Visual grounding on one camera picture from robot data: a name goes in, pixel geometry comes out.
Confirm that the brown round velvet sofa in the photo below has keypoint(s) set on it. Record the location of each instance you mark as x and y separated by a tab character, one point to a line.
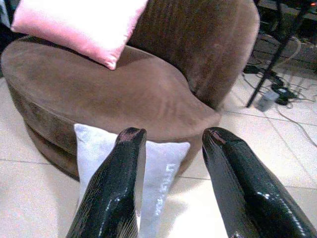
99	86

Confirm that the white table with black legs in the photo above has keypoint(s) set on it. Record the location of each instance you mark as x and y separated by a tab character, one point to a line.
272	57

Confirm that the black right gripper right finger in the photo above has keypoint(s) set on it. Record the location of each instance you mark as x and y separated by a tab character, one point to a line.
247	188

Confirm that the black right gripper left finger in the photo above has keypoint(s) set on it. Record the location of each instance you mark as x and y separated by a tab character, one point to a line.
111	188

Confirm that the light grey pillow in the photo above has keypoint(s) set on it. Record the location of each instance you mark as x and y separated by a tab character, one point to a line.
163	161

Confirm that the grey power strip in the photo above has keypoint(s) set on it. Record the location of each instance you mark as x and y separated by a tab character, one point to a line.
266	99

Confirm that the black power adapter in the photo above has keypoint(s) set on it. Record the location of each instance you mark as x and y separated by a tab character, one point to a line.
250	69

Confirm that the pink square pillow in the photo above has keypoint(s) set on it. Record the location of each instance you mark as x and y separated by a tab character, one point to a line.
74	24

